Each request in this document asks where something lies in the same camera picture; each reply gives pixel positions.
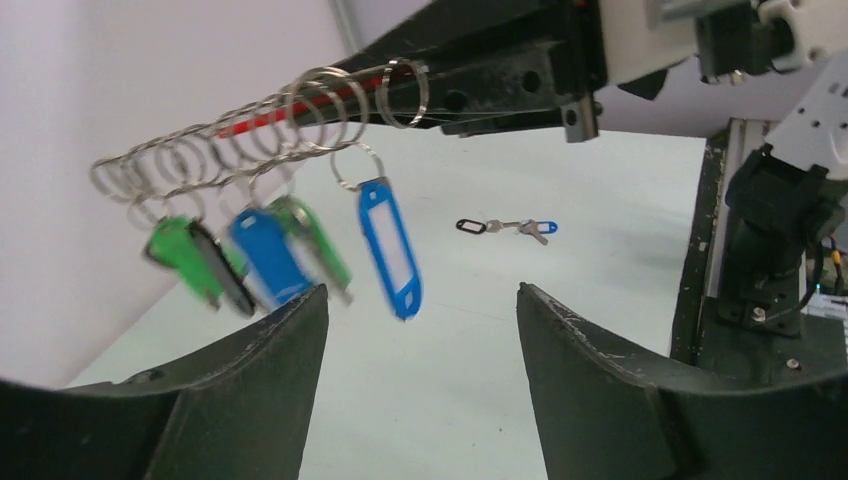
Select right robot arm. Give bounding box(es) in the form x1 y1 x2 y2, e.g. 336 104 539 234
280 1 847 328

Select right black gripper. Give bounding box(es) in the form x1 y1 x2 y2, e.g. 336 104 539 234
291 0 607 144

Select green key tag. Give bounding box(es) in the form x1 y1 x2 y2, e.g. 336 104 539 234
142 216 223 311

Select solid blue key tag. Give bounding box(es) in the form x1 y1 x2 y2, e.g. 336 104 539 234
228 208 313 310

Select black key tag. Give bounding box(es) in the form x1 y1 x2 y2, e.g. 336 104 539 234
187 220 257 317

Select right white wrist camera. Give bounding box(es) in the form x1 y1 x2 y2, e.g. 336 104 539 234
598 1 847 85

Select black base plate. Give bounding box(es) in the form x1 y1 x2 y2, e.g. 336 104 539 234
670 118 847 385

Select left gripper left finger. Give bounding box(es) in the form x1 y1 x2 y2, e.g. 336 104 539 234
1 286 329 479

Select removed keys with tags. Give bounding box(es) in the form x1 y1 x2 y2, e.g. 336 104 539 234
455 218 559 245

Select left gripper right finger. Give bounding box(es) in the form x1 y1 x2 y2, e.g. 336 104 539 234
516 283 847 479

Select red-handled key organizer with rings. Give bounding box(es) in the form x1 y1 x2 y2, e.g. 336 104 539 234
88 58 430 228

